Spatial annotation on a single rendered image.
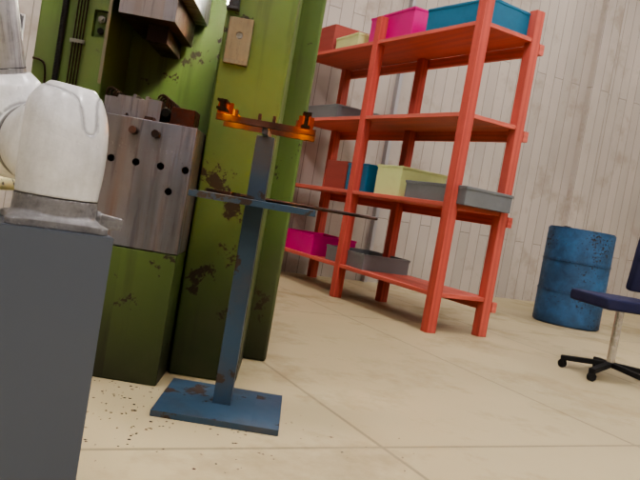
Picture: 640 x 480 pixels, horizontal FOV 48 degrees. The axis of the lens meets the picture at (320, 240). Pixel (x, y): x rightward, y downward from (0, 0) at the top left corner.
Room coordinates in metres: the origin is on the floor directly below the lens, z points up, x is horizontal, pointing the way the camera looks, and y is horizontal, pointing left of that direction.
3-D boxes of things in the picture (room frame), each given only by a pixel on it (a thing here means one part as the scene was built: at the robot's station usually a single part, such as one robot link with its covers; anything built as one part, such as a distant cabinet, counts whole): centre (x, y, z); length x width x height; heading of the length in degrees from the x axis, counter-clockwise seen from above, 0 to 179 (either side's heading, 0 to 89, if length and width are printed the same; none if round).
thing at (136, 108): (2.74, 0.74, 0.96); 0.42 x 0.20 x 0.09; 3
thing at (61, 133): (1.39, 0.52, 0.77); 0.18 x 0.16 x 0.22; 54
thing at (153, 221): (2.75, 0.68, 0.69); 0.56 x 0.38 x 0.45; 3
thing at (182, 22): (2.74, 0.74, 1.32); 0.42 x 0.20 x 0.10; 3
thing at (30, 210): (1.39, 0.50, 0.63); 0.22 x 0.18 x 0.06; 118
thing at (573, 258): (6.84, -2.45, 0.46); 0.64 x 0.61 x 0.92; 27
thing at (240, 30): (2.67, 0.42, 1.27); 0.09 x 0.02 x 0.17; 93
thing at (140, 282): (2.75, 0.68, 0.23); 0.56 x 0.38 x 0.47; 3
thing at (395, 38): (5.99, -0.44, 1.19); 2.63 x 0.72 x 2.38; 28
